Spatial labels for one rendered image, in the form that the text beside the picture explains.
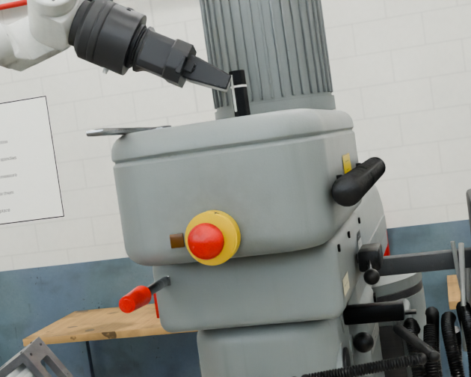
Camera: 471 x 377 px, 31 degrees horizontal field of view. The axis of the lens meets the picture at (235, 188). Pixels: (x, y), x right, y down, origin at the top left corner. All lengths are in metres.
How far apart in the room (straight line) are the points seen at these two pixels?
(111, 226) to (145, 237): 4.82
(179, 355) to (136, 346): 0.31
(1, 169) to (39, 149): 0.33
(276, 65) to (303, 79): 0.05
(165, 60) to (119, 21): 0.08
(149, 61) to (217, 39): 0.25
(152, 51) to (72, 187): 4.77
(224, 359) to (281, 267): 0.16
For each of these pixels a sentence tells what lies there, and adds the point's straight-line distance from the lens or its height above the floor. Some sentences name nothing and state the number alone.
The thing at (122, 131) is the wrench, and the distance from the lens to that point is 0.98.
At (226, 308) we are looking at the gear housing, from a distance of 1.06.
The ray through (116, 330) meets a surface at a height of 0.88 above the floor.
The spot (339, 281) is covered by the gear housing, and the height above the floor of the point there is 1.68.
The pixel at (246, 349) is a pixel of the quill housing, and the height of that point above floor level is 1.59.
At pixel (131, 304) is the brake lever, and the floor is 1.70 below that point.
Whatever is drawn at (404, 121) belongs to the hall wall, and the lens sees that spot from 5.33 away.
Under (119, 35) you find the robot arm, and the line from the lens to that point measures 1.13.
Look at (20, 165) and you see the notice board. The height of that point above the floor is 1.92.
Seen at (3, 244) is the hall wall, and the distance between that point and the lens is 6.16.
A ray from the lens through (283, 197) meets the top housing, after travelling 0.93.
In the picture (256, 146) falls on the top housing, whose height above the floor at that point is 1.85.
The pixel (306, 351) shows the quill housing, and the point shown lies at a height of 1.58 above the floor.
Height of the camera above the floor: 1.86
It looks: 3 degrees down
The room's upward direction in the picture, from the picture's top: 8 degrees counter-clockwise
